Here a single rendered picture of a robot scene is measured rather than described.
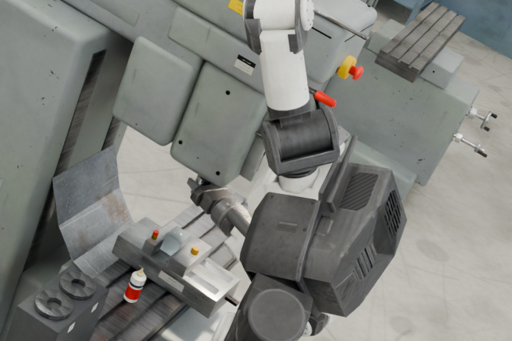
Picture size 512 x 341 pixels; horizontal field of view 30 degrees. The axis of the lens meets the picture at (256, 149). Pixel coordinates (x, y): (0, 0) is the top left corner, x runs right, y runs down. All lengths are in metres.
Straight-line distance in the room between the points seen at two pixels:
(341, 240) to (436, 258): 3.45
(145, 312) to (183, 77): 0.67
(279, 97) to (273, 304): 0.42
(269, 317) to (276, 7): 0.60
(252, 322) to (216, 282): 0.93
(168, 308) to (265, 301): 0.89
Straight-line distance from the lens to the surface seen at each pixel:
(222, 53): 2.39
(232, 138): 2.47
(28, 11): 2.56
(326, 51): 2.26
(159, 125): 2.54
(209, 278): 2.76
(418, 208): 5.79
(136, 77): 2.54
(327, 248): 2.00
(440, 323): 4.96
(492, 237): 5.94
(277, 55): 1.89
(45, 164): 2.68
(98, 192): 2.95
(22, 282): 2.99
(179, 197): 4.88
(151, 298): 2.72
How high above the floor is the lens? 2.64
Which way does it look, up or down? 28 degrees down
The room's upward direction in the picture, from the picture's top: 24 degrees clockwise
